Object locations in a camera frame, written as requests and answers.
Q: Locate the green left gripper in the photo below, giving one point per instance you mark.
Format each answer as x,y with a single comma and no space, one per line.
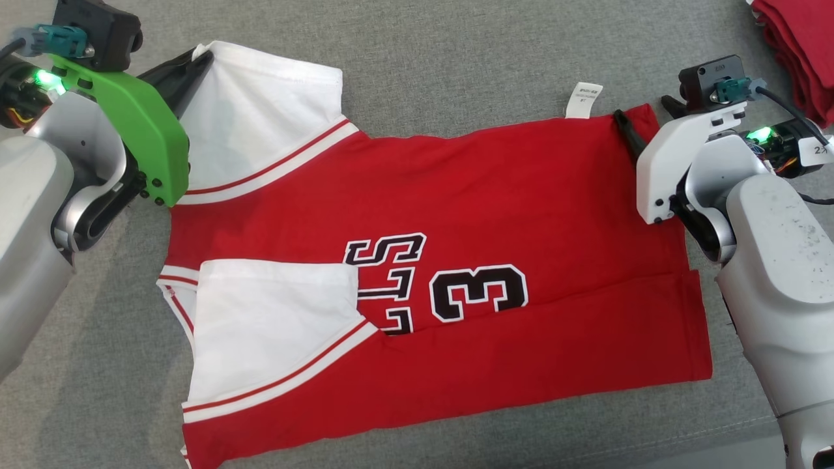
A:
143,137

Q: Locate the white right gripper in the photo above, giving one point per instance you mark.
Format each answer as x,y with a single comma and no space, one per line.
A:
661,163

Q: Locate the red white-sleeved Bulls T-shirt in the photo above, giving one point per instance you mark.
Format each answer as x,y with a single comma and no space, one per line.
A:
521,195

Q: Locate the red Bulls 23 shorts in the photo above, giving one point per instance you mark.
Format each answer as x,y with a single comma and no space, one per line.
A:
805,52

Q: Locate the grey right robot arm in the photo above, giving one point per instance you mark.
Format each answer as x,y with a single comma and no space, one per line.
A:
775,260

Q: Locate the white paper label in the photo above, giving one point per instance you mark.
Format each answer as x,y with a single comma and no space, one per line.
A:
818,151

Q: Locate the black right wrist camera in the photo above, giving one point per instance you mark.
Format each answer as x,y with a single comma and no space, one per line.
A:
707,81

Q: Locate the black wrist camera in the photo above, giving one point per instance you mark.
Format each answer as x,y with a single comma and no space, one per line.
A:
104,29
707,81

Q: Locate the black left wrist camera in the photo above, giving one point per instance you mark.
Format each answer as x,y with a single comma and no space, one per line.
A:
104,29

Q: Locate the teal right camera connector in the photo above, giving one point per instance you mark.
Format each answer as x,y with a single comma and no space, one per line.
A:
736,90

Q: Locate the teal camera connector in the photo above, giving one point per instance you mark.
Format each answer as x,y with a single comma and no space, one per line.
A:
736,90
58,40

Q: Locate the teal left camera connector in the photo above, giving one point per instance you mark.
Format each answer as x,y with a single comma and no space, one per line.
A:
58,40

